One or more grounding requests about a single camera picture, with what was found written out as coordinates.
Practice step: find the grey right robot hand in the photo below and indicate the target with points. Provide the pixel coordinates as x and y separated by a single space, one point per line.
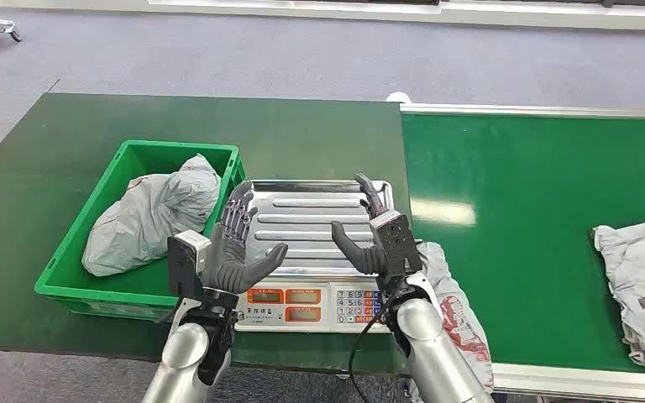
364 258

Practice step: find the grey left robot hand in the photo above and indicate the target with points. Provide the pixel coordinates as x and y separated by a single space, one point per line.
228 267

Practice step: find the grey mailer package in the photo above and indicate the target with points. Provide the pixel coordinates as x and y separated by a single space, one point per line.
461 328
150 217
639 267

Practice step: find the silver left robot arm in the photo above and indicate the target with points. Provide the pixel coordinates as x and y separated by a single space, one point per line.
180 356

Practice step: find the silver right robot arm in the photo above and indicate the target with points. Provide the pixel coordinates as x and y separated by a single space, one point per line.
434 356

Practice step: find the crumpled grey mailer package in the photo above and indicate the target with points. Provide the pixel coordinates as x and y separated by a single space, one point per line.
150 217

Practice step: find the grey mailer package, red print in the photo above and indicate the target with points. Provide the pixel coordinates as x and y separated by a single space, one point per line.
461 328

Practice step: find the white round conveyor end cap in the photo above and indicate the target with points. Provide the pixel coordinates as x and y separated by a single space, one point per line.
397 98

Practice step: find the green conveyor belt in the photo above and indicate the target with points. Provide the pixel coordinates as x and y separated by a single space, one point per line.
523 194

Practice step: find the electronic scale with steel tray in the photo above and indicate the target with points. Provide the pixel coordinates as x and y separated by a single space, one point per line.
311 222

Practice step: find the green plastic crate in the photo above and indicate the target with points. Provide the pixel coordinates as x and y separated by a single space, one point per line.
72 267

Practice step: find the white window ledge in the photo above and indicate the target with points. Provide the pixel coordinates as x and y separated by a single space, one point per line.
523 16

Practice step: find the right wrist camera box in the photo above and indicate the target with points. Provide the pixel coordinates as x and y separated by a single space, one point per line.
397 242

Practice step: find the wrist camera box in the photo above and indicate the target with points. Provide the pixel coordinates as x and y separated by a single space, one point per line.
397 242
186 256

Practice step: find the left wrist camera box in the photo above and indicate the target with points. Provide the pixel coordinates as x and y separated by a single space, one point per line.
186 256

